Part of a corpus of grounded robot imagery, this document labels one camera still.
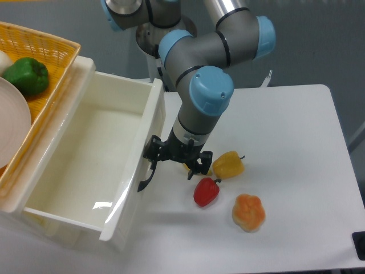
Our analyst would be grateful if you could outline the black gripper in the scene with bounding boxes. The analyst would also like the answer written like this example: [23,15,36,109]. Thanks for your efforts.
[143,134,213,180]

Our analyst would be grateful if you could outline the black top drawer handle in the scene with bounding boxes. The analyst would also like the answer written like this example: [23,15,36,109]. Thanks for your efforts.
[137,161,157,192]

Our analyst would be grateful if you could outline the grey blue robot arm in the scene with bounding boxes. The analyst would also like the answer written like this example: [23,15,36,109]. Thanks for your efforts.
[101,1,276,176]

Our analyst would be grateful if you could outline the white drawer cabinet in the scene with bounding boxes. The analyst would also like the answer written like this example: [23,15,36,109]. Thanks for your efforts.
[1,57,129,249]

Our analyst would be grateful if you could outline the yellow banana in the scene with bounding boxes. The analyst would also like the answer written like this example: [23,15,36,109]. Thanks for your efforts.
[182,163,213,176]

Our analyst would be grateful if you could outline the red bell pepper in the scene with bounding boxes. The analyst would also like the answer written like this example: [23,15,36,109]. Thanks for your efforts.
[193,178,221,207]

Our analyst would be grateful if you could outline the yellow bell pepper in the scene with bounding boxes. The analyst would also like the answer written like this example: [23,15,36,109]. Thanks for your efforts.
[212,151,245,179]

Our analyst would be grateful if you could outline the orange bread roll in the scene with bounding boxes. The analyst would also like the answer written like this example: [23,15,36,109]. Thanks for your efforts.
[232,194,266,232]

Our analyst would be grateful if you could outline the yellow woven basket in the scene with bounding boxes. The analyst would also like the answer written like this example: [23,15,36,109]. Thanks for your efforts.
[1,22,80,196]

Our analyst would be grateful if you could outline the green bell pepper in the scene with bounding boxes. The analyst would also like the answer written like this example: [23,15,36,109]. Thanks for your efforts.
[2,57,49,96]

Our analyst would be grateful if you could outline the white plate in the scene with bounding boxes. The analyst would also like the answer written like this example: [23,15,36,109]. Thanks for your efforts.
[1,78,31,167]

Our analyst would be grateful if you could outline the white round vegetable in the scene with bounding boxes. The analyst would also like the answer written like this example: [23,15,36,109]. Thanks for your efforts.
[0,51,13,75]

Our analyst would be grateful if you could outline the black corner device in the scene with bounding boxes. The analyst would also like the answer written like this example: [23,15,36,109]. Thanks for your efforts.
[352,231,365,261]

